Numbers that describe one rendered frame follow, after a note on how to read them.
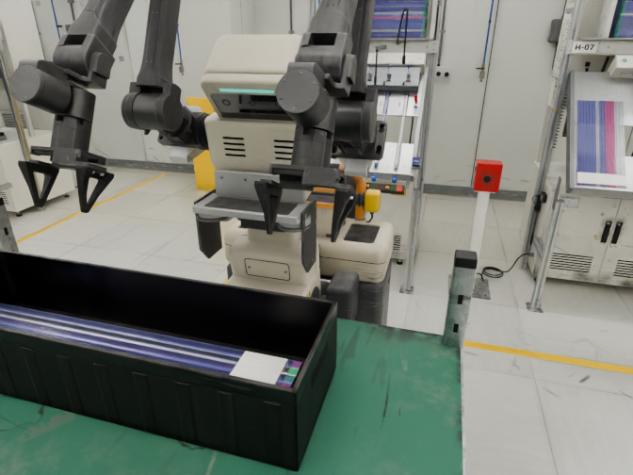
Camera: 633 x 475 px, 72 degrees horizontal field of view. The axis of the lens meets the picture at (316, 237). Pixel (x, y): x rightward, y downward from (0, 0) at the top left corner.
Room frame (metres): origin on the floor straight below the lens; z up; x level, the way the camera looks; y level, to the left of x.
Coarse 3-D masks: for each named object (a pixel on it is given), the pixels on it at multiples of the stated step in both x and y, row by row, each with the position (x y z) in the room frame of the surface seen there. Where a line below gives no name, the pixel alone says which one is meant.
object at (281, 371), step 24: (0, 312) 0.56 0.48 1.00; (24, 312) 0.56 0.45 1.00; (72, 336) 0.50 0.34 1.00; (96, 336) 0.50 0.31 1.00; (120, 336) 0.50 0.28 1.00; (144, 336) 0.50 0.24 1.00; (168, 336) 0.50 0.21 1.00; (168, 360) 0.45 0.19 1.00; (192, 360) 0.45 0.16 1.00; (216, 360) 0.45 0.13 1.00; (240, 360) 0.45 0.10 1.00; (264, 360) 0.45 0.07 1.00; (288, 360) 0.45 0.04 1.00; (288, 384) 0.41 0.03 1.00
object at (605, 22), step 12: (612, 0) 2.45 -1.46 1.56; (600, 12) 2.60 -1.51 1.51; (612, 12) 2.45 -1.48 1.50; (600, 24) 2.56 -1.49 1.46; (600, 36) 2.51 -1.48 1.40; (576, 48) 2.52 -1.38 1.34; (588, 48) 2.51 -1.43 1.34; (540, 240) 2.31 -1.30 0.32; (540, 252) 2.16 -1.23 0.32; (540, 312) 2.05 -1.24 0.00
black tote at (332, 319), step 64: (0, 256) 0.64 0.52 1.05; (128, 320) 0.58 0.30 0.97; (192, 320) 0.55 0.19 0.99; (256, 320) 0.52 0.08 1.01; (320, 320) 0.49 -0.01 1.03; (0, 384) 0.44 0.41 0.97; (64, 384) 0.41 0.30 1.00; (128, 384) 0.38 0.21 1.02; (192, 384) 0.36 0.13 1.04; (256, 384) 0.34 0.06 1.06; (320, 384) 0.41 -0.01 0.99; (256, 448) 0.34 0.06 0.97
